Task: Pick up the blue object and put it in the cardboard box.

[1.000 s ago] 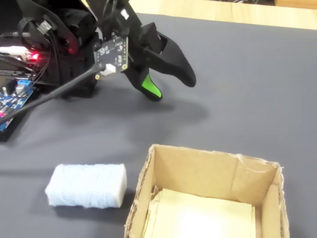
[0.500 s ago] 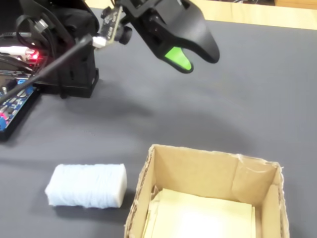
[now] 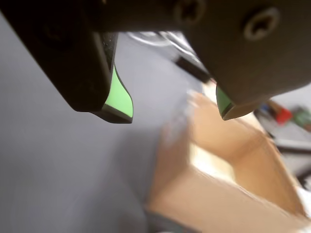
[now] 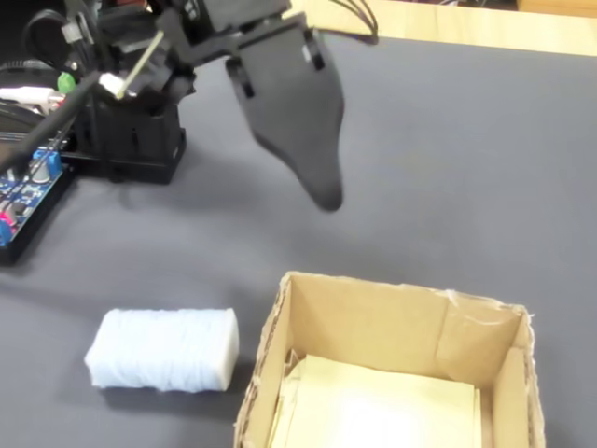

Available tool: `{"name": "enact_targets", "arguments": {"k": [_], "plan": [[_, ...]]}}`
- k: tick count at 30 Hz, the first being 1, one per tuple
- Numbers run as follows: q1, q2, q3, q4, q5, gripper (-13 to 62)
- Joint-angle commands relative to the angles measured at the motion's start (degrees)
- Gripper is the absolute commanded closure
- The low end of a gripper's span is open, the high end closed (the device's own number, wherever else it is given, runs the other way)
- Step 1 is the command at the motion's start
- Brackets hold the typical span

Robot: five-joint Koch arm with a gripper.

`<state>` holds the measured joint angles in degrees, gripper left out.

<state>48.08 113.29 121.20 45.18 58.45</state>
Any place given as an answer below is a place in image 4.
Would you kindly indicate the open brown cardboard box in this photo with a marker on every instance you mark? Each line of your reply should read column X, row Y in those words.
column 373, row 336

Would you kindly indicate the beige paper sheet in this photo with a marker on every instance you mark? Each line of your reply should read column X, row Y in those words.
column 382, row 406

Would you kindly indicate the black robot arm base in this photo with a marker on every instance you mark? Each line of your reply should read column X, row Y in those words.
column 135, row 140

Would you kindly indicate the blue circuit board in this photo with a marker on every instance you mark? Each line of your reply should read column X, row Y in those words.
column 25, row 196

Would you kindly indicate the white plug connector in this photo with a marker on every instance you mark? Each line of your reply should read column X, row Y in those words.
column 28, row 94

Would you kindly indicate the small green cap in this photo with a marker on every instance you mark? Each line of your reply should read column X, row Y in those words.
column 65, row 83

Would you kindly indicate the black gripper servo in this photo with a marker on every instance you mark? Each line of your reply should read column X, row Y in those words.
column 233, row 25

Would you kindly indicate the white yarn wrapped block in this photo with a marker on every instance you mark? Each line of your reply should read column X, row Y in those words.
column 163, row 347

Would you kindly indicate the blue electronics board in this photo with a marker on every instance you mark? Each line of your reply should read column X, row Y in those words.
column 32, row 224

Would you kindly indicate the dark grey textured mat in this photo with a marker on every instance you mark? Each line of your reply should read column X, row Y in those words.
column 420, row 163

